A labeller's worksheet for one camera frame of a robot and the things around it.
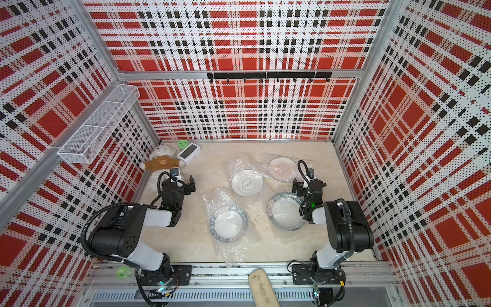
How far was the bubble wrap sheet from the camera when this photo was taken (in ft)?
2.62

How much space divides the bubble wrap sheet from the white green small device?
11.8 inches

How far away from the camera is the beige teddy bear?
99 cm
